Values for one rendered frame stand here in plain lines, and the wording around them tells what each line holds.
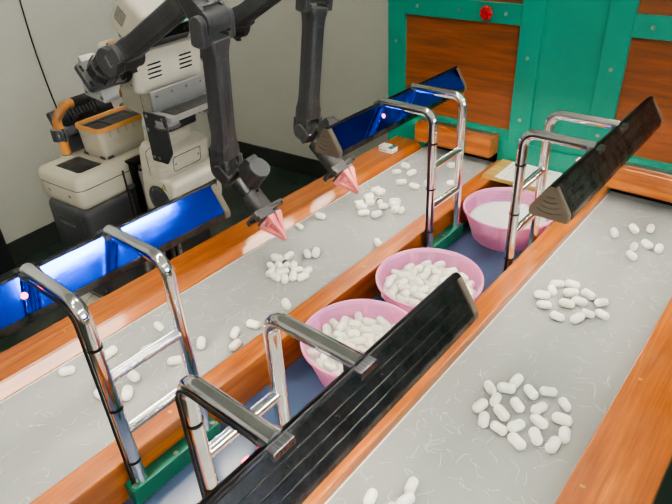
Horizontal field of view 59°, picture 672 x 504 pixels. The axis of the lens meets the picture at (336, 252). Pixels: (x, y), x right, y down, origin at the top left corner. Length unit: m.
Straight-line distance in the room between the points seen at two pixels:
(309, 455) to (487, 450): 0.52
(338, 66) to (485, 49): 1.51
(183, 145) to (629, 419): 1.52
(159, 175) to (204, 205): 0.85
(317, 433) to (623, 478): 0.60
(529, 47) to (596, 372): 1.06
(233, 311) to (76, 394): 0.39
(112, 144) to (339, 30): 1.58
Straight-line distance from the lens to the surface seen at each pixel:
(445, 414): 1.19
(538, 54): 1.99
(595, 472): 1.13
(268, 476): 0.66
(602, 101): 1.96
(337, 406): 0.71
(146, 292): 1.56
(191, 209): 1.18
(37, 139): 3.40
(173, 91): 1.96
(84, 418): 1.31
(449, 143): 2.14
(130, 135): 2.30
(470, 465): 1.12
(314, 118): 1.81
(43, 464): 1.26
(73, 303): 0.94
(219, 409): 0.71
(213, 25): 1.44
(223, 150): 1.57
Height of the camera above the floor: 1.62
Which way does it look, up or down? 32 degrees down
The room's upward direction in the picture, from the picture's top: 3 degrees counter-clockwise
